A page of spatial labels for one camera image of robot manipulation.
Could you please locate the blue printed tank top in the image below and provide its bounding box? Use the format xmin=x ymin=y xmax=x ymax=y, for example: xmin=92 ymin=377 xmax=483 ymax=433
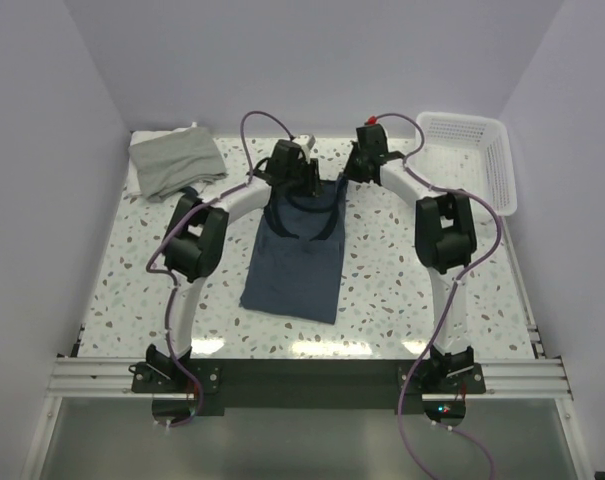
xmin=240 ymin=176 xmax=348 ymax=325

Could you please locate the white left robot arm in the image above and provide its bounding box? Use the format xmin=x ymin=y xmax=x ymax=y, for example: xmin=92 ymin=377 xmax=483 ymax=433
xmin=146 ymin=134 xmax=317 ymax=392

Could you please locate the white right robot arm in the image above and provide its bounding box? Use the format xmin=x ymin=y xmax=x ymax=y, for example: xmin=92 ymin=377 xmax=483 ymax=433
xmin=344 ymin=124 xmax=477 ymax=393

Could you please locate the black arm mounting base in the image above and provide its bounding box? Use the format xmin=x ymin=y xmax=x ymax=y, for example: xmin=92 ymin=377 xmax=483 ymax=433
xmin=129 ymin=347 xmax=487 ymax=422

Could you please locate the grey folded tank top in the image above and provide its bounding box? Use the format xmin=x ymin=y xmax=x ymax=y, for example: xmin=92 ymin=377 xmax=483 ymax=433
xmin=128 ymin=126 xmax=227 ymax=202

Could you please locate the white folded tank top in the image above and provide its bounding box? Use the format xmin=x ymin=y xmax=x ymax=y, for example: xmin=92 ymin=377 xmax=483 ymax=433
xmin=125 ymin=122 xmax=201 ymax=199

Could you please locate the white plastic laundry basket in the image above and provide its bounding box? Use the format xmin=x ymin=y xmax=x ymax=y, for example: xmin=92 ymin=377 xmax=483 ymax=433
xmin=410 ymin=112 xmax=518 ymax=217

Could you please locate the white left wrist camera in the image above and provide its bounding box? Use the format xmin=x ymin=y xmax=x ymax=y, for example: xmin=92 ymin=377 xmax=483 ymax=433
xmin=293 ymin=134 xmax=316 ymax=163

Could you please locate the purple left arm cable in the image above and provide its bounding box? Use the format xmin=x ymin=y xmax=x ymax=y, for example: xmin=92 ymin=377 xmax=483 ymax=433
xmin=146 ymin=109 xmax=298 ymax=429

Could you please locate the aluminium frame rail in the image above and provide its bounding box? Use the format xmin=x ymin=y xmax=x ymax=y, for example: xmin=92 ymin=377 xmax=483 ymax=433
xmin=46 ymin=357 xmax=573 ymax=399

